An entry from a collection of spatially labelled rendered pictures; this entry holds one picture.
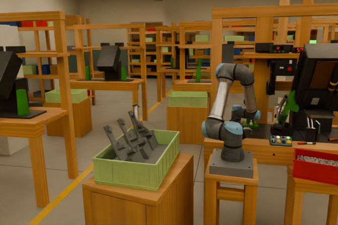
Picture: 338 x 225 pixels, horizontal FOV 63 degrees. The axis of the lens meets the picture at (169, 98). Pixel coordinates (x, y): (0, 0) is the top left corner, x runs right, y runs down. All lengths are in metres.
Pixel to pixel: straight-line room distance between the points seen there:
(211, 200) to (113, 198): 0.61
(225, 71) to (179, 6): 10.62
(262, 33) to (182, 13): 9.91
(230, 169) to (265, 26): 1.38
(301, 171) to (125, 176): 1.09
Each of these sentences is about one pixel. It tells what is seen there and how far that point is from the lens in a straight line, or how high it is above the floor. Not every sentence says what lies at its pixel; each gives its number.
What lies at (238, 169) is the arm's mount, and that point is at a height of 0.90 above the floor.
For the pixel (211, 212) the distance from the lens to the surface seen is 1.92.
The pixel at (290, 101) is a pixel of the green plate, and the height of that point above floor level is 1.18.
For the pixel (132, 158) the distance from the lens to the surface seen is 1.83.
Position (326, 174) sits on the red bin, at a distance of 1.97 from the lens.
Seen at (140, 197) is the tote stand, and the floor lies 0.79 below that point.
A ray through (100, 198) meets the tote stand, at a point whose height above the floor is 0.72.
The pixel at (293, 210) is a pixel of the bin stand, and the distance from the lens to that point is 2.04.
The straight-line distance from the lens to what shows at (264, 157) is 2.21.
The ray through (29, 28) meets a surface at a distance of 7.66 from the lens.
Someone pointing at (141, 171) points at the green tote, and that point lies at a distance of 1.70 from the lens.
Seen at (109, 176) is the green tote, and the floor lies 0.85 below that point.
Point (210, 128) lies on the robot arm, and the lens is 1.83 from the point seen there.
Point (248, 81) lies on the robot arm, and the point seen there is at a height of 1.39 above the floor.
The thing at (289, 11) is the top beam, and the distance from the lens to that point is 2.67.
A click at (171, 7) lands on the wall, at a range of 12.51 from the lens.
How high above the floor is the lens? 1.67
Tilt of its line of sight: 12 degrees down
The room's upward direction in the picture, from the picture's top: 1 degrees counter-clockwise
